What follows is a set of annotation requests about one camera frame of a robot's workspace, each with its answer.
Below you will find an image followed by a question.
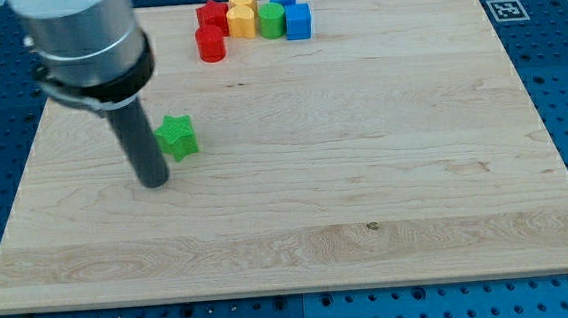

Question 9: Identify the white fiducial marker tag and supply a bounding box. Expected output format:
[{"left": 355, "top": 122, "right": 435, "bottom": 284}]
[{"left": 486, "top": 0, "right": 530, "bottom": 23}]

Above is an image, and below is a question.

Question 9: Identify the wooden board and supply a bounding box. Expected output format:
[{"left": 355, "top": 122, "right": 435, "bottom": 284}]
[{"left": 0, "top": 0, "right": 568, "bottom": 315}]

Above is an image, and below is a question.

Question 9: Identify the green cylinder block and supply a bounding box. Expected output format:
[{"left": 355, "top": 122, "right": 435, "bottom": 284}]
[{"left": 258, "top": 2, "right": 286, "bottom": 40}]

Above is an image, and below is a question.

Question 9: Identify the red star block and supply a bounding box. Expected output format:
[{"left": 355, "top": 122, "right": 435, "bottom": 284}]
[{"left": 195, "top": 0, "right": 229, "bottom": 37}]

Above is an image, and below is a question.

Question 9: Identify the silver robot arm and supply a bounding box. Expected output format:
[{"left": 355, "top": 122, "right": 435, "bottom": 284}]
[{"left": 7, "top": 0, "right": 155, "bottom": 115}]

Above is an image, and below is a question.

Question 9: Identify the blue cube block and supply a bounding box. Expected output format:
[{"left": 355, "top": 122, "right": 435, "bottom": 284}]
[{"left": 284, "top": 3, "right": 312, "bottom": 40}]

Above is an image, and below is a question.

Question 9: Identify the green star block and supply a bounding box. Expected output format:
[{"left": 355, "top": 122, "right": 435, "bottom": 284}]
[{"left": 154, "top": 115, "right": 199, "bottom": 162}]

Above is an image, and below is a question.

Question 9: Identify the red cylinder block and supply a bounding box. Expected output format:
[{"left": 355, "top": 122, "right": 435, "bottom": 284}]
[{"left": 195, "top": 25, "right": 227, "bottom": 63}]

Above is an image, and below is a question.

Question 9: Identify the dark grey pointer rod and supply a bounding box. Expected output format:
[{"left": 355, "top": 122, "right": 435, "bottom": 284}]
[{"left": 105, "top": 97, "right": 170, "bottom": 189}]

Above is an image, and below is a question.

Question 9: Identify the yellow heart block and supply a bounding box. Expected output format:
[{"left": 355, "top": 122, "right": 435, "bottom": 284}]
[{"left": 226, "top": 5, "right": 257, "bottom": 39}]

